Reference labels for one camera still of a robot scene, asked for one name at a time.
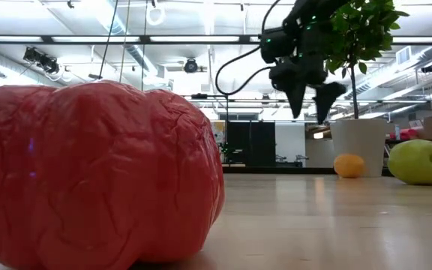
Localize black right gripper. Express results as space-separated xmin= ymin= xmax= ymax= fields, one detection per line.
xmin=270 ymin=25 xmax=348 ymax=125

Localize small orange fruit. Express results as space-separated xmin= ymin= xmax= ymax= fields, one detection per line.
xmin=333 ymin=153 xmax=367 ymax=179

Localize green apple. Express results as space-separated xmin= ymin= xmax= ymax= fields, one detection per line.
xmin=387 ymin=139 xmax=432 ymax=186

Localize red-orange bell pepper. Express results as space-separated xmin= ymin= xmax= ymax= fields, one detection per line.
xmin=0 ymin=80 xmax=226 ymax=270

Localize white plant pot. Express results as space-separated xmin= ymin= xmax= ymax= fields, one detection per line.
xmin=329 ymin=118 xmax=389 ymax=178

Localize black cabinet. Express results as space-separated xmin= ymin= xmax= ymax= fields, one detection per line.
xmin=226 ymin=120 xmax=276 ymax=167

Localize small green potted tree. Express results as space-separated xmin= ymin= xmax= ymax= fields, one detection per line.
xmin=313 ymin=0 xmax=410 ymax=120

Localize black lamp stand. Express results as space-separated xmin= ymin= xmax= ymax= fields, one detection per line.
xmin=191 ymin=92 xmax=230 ymax=122

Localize black ceiling track lights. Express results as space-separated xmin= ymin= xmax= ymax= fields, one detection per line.
xmin=22 ymin=46 xmax=60 ymax=75

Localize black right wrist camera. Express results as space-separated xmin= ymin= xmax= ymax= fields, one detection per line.
xmin=259 ymin=28 xmax=296 ymax=64

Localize black table frame rail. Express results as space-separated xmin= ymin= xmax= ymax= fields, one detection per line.
xmin=221 ymin=165 xmax=432 ymax=183

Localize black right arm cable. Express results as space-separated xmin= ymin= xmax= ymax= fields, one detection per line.
xmin=214 ymin=0 xmax=283 ymax=97

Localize colourful wall poster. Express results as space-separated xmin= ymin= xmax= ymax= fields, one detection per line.
xmin=211 ymin=120 xmax=227 ymax=146

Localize silver ventilation duct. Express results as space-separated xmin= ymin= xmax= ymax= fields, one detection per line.
xmin=82 ymin=0 xmax=161 ymax=76

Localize large white hanging ring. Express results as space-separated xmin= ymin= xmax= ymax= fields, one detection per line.
xmin=145 ymin=0 xmax=167 ymax=27

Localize black hanging cable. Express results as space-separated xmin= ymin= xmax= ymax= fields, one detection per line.
xmin=95 ymin=0 xmax=119 ymax=88

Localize black overhead frame bar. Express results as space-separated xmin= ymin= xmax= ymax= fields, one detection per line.
xmin=0 ymin=34 xmax=432 ymax=46

